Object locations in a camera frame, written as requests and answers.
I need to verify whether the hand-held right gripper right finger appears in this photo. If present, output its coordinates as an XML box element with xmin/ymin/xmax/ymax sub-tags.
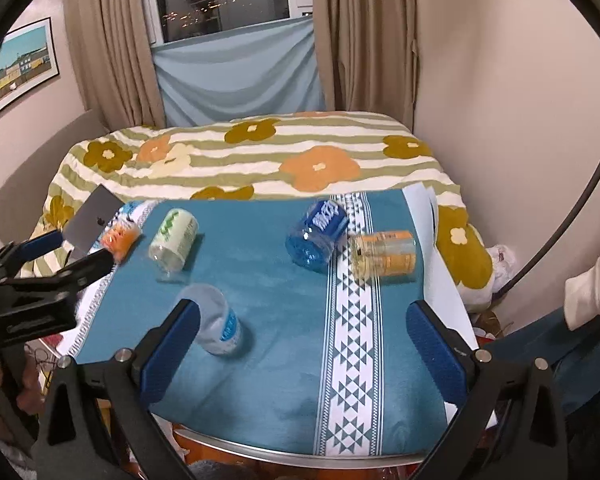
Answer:
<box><xmin>406</xmin><ymin>300</ymin><xmax>572</xmax><ymax>480</ymax></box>

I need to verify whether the clear cup with green label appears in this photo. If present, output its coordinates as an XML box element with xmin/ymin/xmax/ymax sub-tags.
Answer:
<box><xmin>148</xmin><ymin>208</ymin><xmax>200</xmax><ymax>274</ymax></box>

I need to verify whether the teal garment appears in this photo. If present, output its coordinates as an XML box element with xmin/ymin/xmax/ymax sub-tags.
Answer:
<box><xmin>480</xmin><ymin>305</ymin><xmax>600</xmax><ymax>441</ymax></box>

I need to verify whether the black curved cable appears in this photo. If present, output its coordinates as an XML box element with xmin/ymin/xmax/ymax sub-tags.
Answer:
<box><xmin>497</xmin><ymin>135</ymin><xmax>600</xmax><ymax>306</ymax></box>

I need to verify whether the grey laptop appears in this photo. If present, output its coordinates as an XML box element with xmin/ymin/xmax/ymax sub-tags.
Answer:
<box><xmin>65</xmin><ymin>184</ymin><xmax>126</xmax><ymax>254</ymax></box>

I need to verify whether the clear cup with orange label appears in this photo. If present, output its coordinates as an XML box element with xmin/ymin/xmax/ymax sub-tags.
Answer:
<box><xmin>348</xmin><ymin>230</ymin><xmax>417</xmax><ymax>280</ymax></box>

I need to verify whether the floral striped blanket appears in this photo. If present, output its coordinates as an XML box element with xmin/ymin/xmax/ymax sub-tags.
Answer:
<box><xmin>20</xmin><ymin>111</ymin><xmax>496</xmax><ymax>306</ymax></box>

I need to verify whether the white garment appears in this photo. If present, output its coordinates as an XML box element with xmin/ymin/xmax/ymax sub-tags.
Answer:
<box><xmin>564</xmin><ymin>247</ymin><xmax>600</xmax><ymax>332</ymax></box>

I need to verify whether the framed wall picture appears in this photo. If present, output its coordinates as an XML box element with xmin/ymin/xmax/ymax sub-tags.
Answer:
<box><xmin>0</xmin><ymin>16</ymin><xmax>61</xmax><ymax>129</ymax></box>

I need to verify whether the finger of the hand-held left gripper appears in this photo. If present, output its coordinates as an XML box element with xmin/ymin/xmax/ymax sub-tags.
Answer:
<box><xmin>0</xmin><ymin>230</ymin><xmax>66</xmax><ymax>283</ymax></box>
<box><xmin>0</xmin><ymin>249</ymin><xmax>116</xmax><ymax>307</ymax></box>

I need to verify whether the light blue window cloth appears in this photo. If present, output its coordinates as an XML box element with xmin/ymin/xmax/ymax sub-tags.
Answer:
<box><xmin>152</xmin><ymin>16</ymin><xmax>327</xmax><ymax>129</ymax></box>

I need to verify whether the blue plastic cup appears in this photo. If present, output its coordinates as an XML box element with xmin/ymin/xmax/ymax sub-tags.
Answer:
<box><xmin>285</xmin><ymin>199</ymin><xmax>350</xmax><ymax>274</ymax></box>

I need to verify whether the white paper sheet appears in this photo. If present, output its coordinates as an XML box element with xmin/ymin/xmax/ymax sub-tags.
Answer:
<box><xmin>402</xmin><ymin>182</ymin><xmax>499</xmax><ymax>432</ymax></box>

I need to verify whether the beige curtain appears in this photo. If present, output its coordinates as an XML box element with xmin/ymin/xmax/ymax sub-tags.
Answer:
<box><xmin>62</xmin><ymin>0</ymin><xmax>167</xmax><ymax>132</ymax></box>
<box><xmin>312</xmin><ymin>0</ymin><xmax>422</xmax><ymax>129</ymax></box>

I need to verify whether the white plastic bag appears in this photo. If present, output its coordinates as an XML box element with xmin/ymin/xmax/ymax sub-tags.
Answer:
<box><xmin>485</xmin><ymin>244</ymin><xmax>519</xmax><ymax>287</ymax></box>

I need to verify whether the blue label plastic packet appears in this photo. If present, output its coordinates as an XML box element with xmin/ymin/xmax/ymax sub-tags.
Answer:
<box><xmin>92</xmin><ymin>200</ymin><xmax>149</xmax><ymax>252</ymax></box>

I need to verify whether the teal patterned table cloth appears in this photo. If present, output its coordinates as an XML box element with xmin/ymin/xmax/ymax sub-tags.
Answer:
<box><xmin>72</xmin><ymin>192</ymin><xmax>452</xmax><ymax>457</ymax></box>

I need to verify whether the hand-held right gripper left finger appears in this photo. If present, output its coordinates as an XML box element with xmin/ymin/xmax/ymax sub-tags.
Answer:
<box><xmin>30</xmin><ymin>299</ymin><xmax>201</xmax><ymax>480</ymax></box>

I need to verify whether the clear cup with blue label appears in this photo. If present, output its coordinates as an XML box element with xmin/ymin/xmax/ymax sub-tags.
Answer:
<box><xmin>177</xmin><ymin>283</ymin><xmax>244</xmax><ymax>357</ymax></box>

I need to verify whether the person's left hand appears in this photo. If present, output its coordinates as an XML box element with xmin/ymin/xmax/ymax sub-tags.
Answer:
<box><xmin>0</xmin><ymin>355</ymin><xmax>47</xmax><ymax>417</ymax></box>

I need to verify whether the small orange cup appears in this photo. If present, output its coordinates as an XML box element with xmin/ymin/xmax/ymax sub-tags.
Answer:
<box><xmin>100</xmin><ymin>220</ymin><xmax>143</xmax><ymax>264</ymax></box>

